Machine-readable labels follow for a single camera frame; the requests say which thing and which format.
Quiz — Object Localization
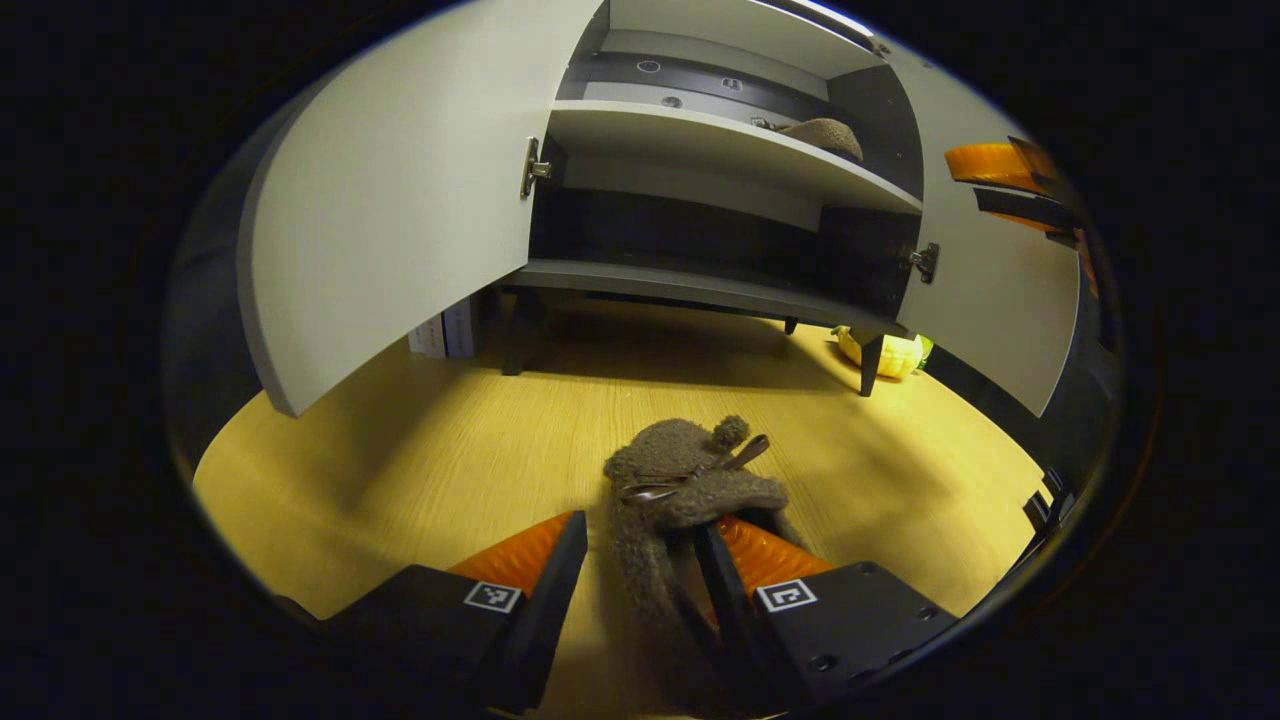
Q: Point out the grey white shoe cabinet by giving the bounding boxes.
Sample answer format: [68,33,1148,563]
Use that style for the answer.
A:
[498,0,926,399]

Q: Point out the white box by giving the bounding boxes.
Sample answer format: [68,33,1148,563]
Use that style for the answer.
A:
[407,296,483,359]

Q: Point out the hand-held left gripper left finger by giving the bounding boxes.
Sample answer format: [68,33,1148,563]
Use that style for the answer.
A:
[320,510,589,716]

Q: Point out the yellow soft object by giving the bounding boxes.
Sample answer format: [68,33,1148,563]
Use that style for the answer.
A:
[833,325,933,381]

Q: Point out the brown fuzzy shoe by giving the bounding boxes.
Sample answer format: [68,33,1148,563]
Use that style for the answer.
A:
[603,415,801,716]
[775,117,864,163]

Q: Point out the white cabinet door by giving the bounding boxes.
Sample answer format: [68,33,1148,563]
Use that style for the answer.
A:
[237,0,611,418]
[880,40,1083,418]

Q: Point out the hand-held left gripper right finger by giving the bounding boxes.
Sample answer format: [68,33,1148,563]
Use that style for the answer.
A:
[695,515,959,716]

